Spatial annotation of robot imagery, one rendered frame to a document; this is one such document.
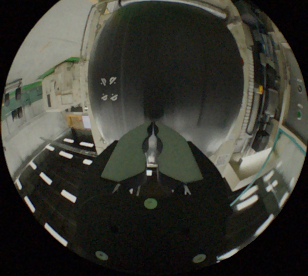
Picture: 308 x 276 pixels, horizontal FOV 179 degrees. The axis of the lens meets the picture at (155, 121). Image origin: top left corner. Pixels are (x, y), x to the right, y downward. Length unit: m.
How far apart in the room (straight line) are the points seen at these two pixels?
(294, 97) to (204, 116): 0.48
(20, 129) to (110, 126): 11.38
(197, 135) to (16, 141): 11.52
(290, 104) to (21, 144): 12.16
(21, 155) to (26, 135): 2.00
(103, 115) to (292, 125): 0.61
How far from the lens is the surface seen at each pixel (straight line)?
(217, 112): 0.16
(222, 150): 0.52
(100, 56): 0.16
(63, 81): 4.72
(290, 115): 0.56
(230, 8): 0.44
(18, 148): 11.63
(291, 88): 0.57
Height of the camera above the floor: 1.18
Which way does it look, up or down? 22 degrees up
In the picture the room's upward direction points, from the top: 179 degrees counter-clockwise
